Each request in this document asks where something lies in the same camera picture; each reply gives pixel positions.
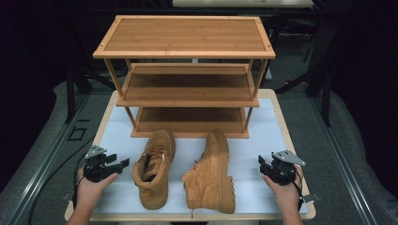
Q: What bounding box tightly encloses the white table mat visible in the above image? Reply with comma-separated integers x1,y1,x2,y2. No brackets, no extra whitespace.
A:
93,97,310,216

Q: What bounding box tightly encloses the person's left hand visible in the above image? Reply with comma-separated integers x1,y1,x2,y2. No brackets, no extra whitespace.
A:
75,167,119,209

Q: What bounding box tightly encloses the person's right hand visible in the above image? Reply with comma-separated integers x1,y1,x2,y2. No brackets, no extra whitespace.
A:
262,165,305,216

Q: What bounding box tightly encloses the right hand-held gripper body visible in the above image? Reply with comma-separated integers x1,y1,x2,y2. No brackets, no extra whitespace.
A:
268,149,307,186

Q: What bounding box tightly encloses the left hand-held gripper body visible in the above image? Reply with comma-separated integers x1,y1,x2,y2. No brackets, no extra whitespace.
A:
83,144,124,184

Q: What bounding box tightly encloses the grey aluminium floor rail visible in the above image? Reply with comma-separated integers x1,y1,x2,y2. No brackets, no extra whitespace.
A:
5,93,92,225
309,96,381,225

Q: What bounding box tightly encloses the tan suede boot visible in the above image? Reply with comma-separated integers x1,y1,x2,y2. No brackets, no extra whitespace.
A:
131,129,176,211
181,127,237,219

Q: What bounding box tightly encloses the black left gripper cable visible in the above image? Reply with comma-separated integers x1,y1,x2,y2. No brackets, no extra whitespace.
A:
27,135,97,225

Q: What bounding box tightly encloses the black metal stand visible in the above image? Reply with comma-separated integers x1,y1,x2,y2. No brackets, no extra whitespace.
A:
274,18,334,128
60,18,116,125

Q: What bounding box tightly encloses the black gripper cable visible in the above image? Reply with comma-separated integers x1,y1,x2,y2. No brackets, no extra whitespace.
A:
27,135,97,225
292,167,305,214

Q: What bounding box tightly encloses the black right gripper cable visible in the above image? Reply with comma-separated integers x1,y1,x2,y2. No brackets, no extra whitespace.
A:
292,167,305,214

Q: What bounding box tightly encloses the three-tier wooden shoe rack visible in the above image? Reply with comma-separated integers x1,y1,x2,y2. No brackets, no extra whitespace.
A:
92,14,277,140

